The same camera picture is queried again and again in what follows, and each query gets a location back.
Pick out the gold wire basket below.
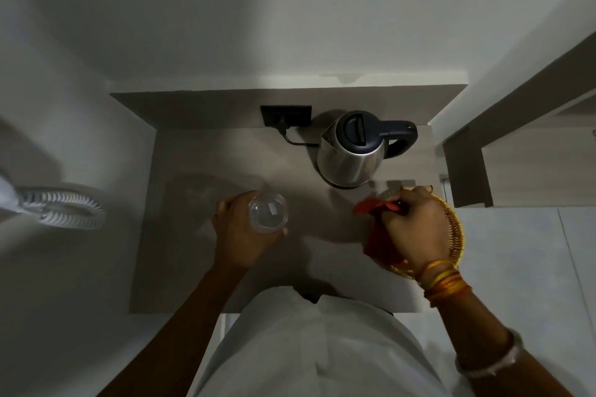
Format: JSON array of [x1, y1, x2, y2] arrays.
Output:
[[384, 186, 465, 280]]

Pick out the clear drinking glass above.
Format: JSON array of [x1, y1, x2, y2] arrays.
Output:
[[248, 192, 289, 231]]

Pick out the person's left hand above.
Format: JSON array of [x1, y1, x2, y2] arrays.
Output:
[[212, 191, 289, 270]]

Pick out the person's right forearm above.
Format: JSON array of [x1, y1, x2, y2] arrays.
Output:
[[426, 287, 576, 397]]

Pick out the black kettle base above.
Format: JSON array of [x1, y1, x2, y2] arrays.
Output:
[[321, 171, 376, 191]]

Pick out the red cloth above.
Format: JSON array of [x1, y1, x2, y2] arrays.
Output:
[[352, 197, 411, 268]]

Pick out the white bangle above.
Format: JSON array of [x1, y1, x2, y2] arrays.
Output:
[[454, 329, 525, 379]]

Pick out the black power cord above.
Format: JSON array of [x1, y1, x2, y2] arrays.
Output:
[[278, 124, 322, 149]]

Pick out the person's white garment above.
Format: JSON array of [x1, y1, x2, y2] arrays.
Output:
[[188, 287, 454, 397]]

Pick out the steel electric kettle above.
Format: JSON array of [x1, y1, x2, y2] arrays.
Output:
[[317, 110, 418, 188]]

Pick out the black wall socket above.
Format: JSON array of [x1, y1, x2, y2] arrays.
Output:
[[260, 105, 313, 128]]

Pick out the white coiled cord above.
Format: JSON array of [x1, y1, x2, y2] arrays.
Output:
[[19, 190, 106, 230]]

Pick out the orange thread bangles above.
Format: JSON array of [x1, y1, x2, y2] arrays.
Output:
[[423, 273, 473, 308]]

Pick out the person's right hand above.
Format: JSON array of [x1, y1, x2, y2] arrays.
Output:
[[378, 186, 455, 274]]

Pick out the person's left forearm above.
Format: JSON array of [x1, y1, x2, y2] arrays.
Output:
[[98, 264, 253, 397]]

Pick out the white hair dryer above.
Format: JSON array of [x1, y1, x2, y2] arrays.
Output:
[[0, 171, 29, 225]]

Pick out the yellow bangle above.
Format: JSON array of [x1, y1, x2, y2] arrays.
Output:
[[416, 259, 459, 284]]

